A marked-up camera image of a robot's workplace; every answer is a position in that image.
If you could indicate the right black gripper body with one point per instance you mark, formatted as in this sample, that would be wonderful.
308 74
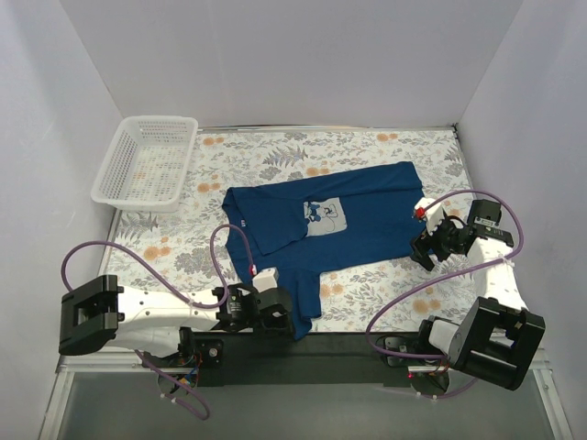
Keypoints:
434 243

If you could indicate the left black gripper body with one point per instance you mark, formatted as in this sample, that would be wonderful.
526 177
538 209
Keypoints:
279 310

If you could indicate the blue printed t shirt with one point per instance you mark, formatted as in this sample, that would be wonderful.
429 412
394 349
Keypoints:
307 227

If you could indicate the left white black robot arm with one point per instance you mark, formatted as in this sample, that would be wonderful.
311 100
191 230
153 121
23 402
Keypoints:
102 313

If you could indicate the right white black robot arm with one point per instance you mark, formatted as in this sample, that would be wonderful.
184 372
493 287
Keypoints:
498 338

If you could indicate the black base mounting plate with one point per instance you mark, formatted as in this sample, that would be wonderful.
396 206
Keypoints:
318 359

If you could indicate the floral patterned table mat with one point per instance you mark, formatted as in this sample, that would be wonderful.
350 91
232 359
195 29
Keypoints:
187 249

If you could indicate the white plastic mesh basket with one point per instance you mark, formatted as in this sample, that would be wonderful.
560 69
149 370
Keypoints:
146 163

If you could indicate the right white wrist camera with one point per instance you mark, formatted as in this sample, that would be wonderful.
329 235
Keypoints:
431 212

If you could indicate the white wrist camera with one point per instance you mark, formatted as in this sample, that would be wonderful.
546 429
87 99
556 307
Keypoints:
266 279
431 212

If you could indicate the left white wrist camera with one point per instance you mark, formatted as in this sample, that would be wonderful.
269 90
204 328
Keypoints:
266 279

